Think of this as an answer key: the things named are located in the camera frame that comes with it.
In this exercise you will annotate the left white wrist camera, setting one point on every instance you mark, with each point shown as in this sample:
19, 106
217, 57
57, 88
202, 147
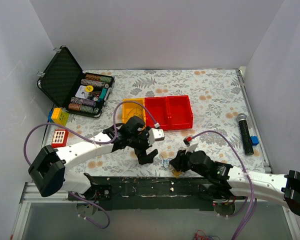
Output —
155, 135

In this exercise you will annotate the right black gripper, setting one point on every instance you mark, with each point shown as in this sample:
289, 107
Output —
181, 161

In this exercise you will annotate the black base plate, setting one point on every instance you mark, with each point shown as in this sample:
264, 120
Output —
151, 193

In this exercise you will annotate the black microphone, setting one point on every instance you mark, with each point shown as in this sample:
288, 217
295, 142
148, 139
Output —
245, 134

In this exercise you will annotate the black poker chip case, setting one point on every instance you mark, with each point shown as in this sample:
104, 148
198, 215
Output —
66, 84

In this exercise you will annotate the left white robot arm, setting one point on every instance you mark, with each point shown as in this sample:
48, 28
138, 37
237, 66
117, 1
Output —
50, 170

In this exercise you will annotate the red double plastic bin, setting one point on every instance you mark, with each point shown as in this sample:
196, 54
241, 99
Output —
171, 112

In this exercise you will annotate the small blue block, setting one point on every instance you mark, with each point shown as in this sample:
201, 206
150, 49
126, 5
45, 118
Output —
254, 140

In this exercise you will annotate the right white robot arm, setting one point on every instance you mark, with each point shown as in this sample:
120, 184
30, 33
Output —
226, 180

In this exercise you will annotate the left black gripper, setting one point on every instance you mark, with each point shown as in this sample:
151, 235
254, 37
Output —
141, 152

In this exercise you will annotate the floral table mat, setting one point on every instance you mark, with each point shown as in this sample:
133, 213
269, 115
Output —
216, 98

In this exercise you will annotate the aluminium frame rail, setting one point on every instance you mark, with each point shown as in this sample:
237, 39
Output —
31, 195

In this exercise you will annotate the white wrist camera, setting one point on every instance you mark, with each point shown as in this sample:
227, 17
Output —
191, 143
155, 135

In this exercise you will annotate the yellow blue toy block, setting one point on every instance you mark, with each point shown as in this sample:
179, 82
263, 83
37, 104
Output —
58, 116

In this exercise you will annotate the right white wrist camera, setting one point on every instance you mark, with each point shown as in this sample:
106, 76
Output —
191, 143

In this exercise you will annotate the yellow plastic bin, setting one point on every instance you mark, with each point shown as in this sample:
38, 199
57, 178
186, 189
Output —
130, 109

